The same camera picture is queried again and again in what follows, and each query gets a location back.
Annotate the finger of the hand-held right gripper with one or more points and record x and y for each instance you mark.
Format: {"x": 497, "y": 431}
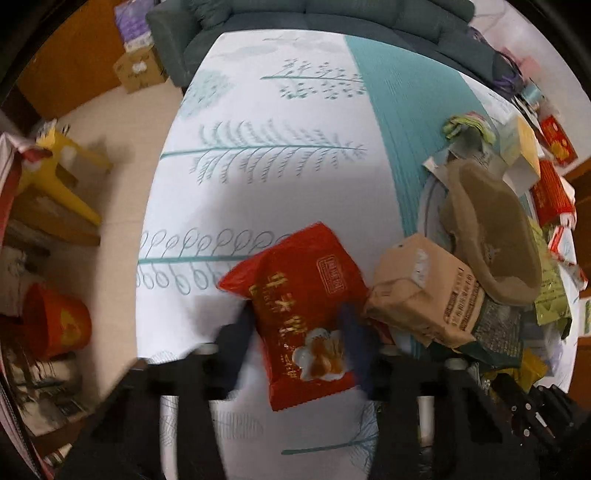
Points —
{"x": 521, "y": 406}

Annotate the dark teal sofa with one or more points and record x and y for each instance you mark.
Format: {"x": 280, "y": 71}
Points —
{"x": 323, "y": 23}

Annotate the purple tissue pack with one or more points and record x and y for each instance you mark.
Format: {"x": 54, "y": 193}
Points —
{"x": 131, "y": 23}

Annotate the red plastic bucket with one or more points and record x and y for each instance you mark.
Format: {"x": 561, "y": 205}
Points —
{"x": 57, "y": 323}

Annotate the tan and green paper packet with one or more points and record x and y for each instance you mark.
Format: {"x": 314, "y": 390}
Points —
{"x": 415, "y": 295}

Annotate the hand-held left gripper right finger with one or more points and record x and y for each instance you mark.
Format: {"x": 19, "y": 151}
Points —
{"x": 356, "y": 344}

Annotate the white and yellow carton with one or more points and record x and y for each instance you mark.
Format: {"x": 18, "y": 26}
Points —
{"x": 521, "y": 147}

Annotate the yellow wrapper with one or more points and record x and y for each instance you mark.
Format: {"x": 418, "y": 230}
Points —
{"x": 533, "y": 367}

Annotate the crumpled green and white wrapper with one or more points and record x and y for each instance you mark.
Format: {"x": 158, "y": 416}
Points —
{"x": 466, "y": 127}

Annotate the printed white and teal tablecloth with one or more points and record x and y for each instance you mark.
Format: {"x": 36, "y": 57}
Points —
{"x": 286, "y": 184}

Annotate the red box with yellow print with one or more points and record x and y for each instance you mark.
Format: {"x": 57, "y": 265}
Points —
{"x": 558, "y": 141}

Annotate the wooden cabinet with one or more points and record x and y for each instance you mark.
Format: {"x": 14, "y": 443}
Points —
{"x": 69, "y": 64}

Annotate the yellow plastic stool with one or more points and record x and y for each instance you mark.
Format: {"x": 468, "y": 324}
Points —
{"x": 55, "y": 161}

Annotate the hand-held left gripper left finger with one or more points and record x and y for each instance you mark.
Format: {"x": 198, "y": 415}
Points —
{"x": 235, "y": 339}

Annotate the light green packet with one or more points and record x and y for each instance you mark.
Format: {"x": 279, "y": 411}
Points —
{"x": 551, "y": 286}

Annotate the red patterned box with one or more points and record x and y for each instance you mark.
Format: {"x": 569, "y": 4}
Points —
{"x": 551, "y": 194}

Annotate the brown cardboard box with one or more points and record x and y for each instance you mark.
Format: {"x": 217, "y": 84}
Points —
{"x": 138, "y": 69}

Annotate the red and white small box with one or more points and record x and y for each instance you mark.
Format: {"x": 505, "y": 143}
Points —
{"x": 563, "y": 244}

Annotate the brown paper pulp tray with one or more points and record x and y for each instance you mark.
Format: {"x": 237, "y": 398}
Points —
{"x": 489, "y": 221}

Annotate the red snack packet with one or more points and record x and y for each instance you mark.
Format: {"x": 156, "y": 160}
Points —
{"x": 295, "y": 295}

